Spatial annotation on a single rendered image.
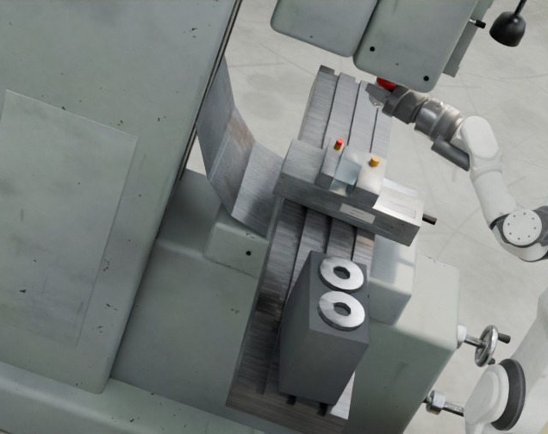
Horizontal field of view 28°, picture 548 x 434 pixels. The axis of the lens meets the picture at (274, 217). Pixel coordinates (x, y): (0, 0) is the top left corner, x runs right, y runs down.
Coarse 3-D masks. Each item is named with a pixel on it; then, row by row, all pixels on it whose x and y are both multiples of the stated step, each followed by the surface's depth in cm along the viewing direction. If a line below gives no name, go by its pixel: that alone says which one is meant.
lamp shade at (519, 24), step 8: (504, 16) 235; (512, 16) 234; (520, 16) 235; (496, 24) 236; (504, 24) 234; (512, 24) 234; (520, 24) 234; (496, 32) 236; (504, 32) 235; (512, 32) 234; (520, 32) 235; (496, 40) 237; (504, 40) 236; (512, 40) 236
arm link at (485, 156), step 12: (468, 120) 233; (480, 120) 233; (468, 132) 231; (480, 132) 232; (492, 132) 232; (468, 144) 230; (480, 144) 230; (492, 144) 230; (480, 156) 229; (492, 156) 229; (480, 168) 230; (492, 168) 230
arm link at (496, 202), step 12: (480, 180) 230; (492, 180) 229; (480, 192) 230; (492, 192) 228; (504, 192) 228; (492, 204) 227; (504, 204) 226; (492, 216) 226; (504, 216) 225; (492, 228) 227; (504, 240) 221; (516, 252) 225; (528, 252) 223; (540, 252) 224
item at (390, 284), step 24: (216, 216) 258; (216, 240) 255; (240, 240) 254; (264, 240) 253; (384, 240) 267; (240, 264) 259; (384, 264) 260; (408, 264) 263; (384, 288) 256; (408, 288) 257; (384, 312) 260
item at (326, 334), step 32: (320, 256) 213; (320, 288) 206; (352, 288) 207; (288, 320) 216; (320, 320) 199; (352, 320) 200; (288, 352) 209; (320, 352) 201; (352, 352) 201; (288, 384) 207; (320, 384) 207
